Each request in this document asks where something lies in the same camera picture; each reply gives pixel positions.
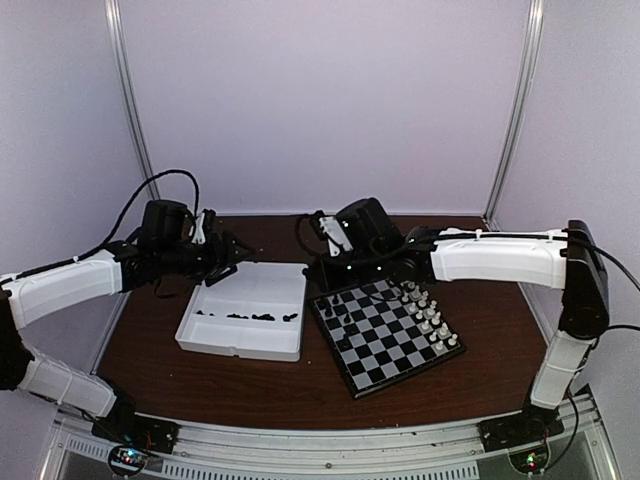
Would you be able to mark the black pieces pile in tray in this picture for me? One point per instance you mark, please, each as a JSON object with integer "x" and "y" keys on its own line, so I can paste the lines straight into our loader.
{"x": 263, "y": 317}

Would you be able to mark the front aluminium rail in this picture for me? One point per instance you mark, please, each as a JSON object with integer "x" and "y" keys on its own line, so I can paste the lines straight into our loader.
{"x": 452, "y": 450}

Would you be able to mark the white compartment tray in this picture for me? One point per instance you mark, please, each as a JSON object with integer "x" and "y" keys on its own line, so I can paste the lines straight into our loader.
{"x": 256, "y": 313}

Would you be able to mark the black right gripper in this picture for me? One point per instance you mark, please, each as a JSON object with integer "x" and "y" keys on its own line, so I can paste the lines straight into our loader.
{"x": 327, "y": 281}

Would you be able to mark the right aluminium frame post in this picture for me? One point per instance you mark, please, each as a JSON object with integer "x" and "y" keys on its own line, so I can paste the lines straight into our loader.
{"x": 527, "y": 70}

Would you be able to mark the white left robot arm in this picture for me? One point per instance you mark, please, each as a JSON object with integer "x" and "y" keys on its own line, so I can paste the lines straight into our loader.
{"x": 49, "y": 292}

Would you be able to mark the black and grey chessboard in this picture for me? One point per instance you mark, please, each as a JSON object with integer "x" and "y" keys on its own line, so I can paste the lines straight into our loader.
{"x": 388, "y": 345}

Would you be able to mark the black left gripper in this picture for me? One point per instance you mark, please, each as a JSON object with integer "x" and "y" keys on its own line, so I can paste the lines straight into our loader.
{"x": 218, "y": 262}

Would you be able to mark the left circuit board with LEDs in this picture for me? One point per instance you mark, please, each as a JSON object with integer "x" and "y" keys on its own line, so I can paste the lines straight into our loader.
{"x": 124, "y": 460}

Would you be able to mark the circuit board with leds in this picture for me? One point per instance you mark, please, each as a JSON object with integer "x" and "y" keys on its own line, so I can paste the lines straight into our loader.
{"x": 530, "y": 461}
{"x": 124, "y": 460}

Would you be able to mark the aluminium frame post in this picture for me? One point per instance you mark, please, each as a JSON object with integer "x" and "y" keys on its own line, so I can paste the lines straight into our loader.
{"x": 113, "y": 10}
{"x": 527, "y": 70}

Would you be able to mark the right circuit board with LEDs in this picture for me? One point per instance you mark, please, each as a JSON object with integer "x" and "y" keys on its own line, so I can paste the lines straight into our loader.
{"x": 530, "y": 461}

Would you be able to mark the left aluminium frame post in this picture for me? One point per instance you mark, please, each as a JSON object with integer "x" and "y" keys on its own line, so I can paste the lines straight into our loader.
{"x": 113, "y": 10}

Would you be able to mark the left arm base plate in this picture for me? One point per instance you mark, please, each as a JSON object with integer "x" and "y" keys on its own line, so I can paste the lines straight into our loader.
{"x": 148, "y": 434}

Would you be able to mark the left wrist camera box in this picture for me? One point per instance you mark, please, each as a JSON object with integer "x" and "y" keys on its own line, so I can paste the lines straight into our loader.
{"x": 203, "y": 232}

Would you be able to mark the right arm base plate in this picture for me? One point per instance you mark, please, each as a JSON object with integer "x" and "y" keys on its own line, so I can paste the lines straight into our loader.
{"x": 517, "y": 430}

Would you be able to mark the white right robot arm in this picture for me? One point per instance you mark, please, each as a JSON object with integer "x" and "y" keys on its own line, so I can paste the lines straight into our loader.
{"x": 566, "y": 260}

